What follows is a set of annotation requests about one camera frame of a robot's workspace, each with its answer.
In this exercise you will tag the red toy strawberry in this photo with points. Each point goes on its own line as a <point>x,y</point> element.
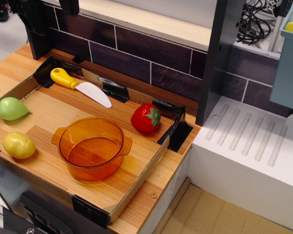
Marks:
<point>146,118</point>

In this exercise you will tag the dark grey vertical post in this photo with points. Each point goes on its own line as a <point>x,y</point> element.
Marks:
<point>224,32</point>

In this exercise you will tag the cardboard fence with black tape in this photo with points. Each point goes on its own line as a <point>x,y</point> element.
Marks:
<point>41,189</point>

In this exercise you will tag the orange transparent plastic pot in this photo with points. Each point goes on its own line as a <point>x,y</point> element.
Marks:
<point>93,148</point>

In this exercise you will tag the yellow toy potato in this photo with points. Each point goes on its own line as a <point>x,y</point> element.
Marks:
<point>19,145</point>

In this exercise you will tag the yellow handled white toy knife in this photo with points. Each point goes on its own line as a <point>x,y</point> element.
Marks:
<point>61,77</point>

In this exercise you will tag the red black wheeled object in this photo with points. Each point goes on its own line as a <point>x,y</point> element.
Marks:
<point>0,11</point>

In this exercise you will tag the green toy pear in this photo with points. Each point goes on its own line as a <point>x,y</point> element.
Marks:
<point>12,109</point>

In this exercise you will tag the white toy sink drainboard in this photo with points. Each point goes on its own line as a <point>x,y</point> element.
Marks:
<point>244,155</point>

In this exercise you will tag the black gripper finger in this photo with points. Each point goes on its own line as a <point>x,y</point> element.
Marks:
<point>70,7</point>
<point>31,13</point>

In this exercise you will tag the teal plastic bin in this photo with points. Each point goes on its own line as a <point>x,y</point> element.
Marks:
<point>282,90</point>

